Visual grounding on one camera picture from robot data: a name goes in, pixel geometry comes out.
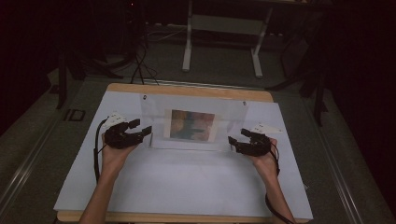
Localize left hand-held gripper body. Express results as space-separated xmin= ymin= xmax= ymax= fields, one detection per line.
xmin=102 ymin=111 xmax=145 ymax=149

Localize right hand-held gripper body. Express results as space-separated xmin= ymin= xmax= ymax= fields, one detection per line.
xmin=236 ymin=122 xmax=283 ymax=158

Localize clear acrylic picture frame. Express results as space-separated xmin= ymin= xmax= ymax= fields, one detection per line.
xmin=139 ymin=92 xmax=250 ymax=153

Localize colourful painted picture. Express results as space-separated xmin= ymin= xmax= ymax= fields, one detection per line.
xmin=163 ymin=108 xmax=220 ymax=144

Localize person's right hand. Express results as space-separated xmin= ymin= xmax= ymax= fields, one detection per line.
xmin=248 ymin=137 xmax=280 ymax=185

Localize person's left hand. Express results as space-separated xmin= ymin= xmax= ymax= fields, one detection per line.
xmin=101 ymin=133 xmax=138 ymax=178

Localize wooden table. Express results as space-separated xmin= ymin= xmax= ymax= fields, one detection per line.
xmin=56 ymin=82 xmax=313 ymax=224

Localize white paper sheet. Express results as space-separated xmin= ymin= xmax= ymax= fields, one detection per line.
xmin=52 ymin=90 xmax=314 ymax=220

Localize black metal stand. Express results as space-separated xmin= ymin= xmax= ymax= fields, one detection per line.
xmin=55 ymin=50 xmax=69 ymax=110
xmin=312 ymin=69 xmax=329 ymax=127

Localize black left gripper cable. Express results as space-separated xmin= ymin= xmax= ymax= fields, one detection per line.
xmin=93 ymin=118 xmax=108 ymax=184

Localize black floor bracket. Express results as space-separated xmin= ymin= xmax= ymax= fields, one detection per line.
xmin=64 ymin=108 xmax=87 ymax=122

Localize black floor cables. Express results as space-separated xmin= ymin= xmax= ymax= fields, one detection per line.
xmin=129 ymin=41 xmax=161 ymax=86

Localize metal floor rail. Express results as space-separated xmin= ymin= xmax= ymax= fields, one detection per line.
xmin=303 ymin=97 xmax=367 ymax=224
xmin=0 ymin=116 xmax=64 ymax=208

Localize white metal desk frame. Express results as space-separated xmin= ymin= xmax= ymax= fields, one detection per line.
xmin=181 ymin=0 xmax=276 ymax=79

